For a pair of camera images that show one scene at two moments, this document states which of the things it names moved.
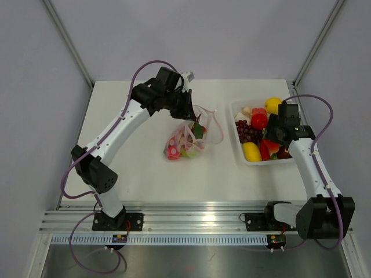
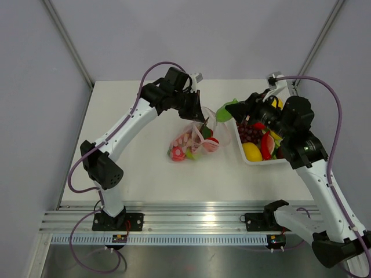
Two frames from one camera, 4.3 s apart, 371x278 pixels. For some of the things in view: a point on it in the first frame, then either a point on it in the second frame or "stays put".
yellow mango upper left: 251,152 stays put
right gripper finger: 272,134 to 240,111
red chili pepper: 265,146 stays put
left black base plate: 101,222 stays put
